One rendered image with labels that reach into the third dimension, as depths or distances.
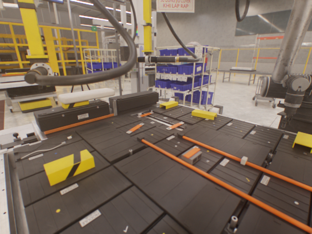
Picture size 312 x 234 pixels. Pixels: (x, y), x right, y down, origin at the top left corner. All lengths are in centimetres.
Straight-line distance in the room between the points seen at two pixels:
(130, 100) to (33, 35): 70
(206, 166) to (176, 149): 16
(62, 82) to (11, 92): 484
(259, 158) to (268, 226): 31
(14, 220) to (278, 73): 185
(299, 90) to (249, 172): 96
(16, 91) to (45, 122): 432
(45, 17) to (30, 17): 1526
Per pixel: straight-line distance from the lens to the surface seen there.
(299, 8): 163
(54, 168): 64
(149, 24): 140
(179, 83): 390
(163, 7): 150
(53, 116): 105
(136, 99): 128
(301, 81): 151
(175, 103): 136
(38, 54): 89
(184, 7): 157
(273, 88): 179
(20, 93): 536
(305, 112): 190
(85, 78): 51
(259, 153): 82
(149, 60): 138
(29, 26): 90
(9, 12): 1586
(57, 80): 53
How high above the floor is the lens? 139
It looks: 20 degrees down
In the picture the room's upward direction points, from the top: straight up
